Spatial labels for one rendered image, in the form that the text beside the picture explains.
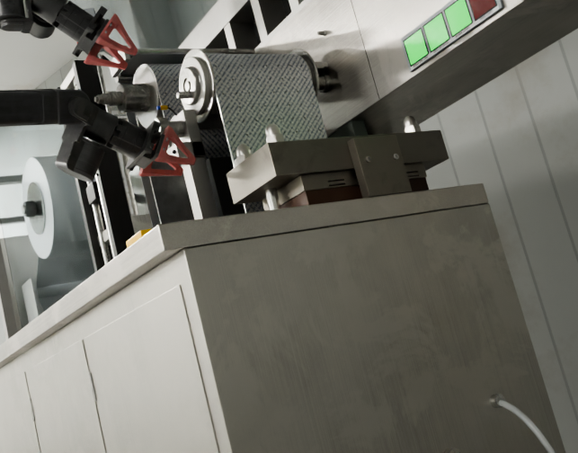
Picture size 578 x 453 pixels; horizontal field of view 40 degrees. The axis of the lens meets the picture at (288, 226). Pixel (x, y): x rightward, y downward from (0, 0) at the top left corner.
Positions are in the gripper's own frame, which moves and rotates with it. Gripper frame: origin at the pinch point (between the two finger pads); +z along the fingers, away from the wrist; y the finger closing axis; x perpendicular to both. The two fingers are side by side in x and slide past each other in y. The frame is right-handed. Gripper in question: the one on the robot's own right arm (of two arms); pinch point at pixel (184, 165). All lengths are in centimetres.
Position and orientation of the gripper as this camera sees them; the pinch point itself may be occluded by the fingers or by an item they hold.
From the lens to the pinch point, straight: 149.9
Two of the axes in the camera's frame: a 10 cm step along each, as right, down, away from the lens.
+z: 8.4, 3.8, 3.8
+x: 2.1, -8.8, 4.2
